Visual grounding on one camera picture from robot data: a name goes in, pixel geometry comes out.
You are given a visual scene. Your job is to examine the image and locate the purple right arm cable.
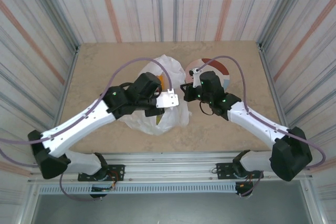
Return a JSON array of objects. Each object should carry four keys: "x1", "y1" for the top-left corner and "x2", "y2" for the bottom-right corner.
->
[{"x1": 196, "y1": 55, "x2": 326, "y2": 198}]

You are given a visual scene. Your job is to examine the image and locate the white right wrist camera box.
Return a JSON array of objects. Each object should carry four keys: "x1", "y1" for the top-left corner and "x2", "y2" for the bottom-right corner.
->
[{"x1": 188, "y1": 68, "x2": 203, "y2": 88}]

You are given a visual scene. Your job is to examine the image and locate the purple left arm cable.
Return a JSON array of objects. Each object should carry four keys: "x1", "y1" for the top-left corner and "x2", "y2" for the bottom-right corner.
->
[{"x1": 0, "y1": 57, "x2": 174, "y2": 202}]

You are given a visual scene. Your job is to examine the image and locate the aluminium mounting rail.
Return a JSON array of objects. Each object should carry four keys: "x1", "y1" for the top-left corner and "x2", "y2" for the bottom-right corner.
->
[{"x1": 27, "y1": 152, "x2": 314, "y2": 184}]

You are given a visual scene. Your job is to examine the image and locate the aluminium side rail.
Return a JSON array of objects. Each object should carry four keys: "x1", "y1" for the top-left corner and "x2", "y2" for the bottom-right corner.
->
[
  {"x1": 41, "y1": 45, "x2": 80, "y2": 164},
  {"x1": 257, "y1": 41, "x2": 299, "y2": 159}
]

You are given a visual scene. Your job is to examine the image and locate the grey slotted cable duct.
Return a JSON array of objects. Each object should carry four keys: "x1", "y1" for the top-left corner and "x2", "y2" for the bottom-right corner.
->
[{"x1": 38, "y1": 183, "x2": 238, "y2": 195}]

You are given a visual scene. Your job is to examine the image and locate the white translucent plastic bag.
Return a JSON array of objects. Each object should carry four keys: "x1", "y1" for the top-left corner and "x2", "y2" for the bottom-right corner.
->
[{"x1": 117, "y1": 54, "x2": 194, "y2": 136}]

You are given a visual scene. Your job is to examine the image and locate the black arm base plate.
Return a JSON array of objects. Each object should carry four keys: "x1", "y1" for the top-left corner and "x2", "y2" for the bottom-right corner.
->
[
  {"x1": 77, "y1": 164, "x2": 125, "y2": 182},
  {"x1": 215, "y1": 163, "x2": 264, "y2": 180}
]

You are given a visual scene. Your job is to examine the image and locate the black base connector with wires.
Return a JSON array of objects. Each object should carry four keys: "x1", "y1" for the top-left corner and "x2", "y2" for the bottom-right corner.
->
[
  {"x1": 90, "y1": 185, "x2": 118, "y2": 199},
  {"x1": 235, "y1": 181, "x2": 255, "y2": 198}
]

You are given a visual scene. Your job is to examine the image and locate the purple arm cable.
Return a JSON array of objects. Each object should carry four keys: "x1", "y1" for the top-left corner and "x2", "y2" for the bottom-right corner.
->
[
  {"x1": 0, "y1": 57, "x2": 174, "y2": 202},
  {"x1": 196, "y1": 55, "x2": 326, "y2": 198}
]

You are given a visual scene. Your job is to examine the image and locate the round plate with coloured segments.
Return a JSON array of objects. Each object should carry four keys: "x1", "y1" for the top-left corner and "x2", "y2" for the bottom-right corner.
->
[{"x1": 184, "y1": 57, "x2": 232, "y2": 91}]

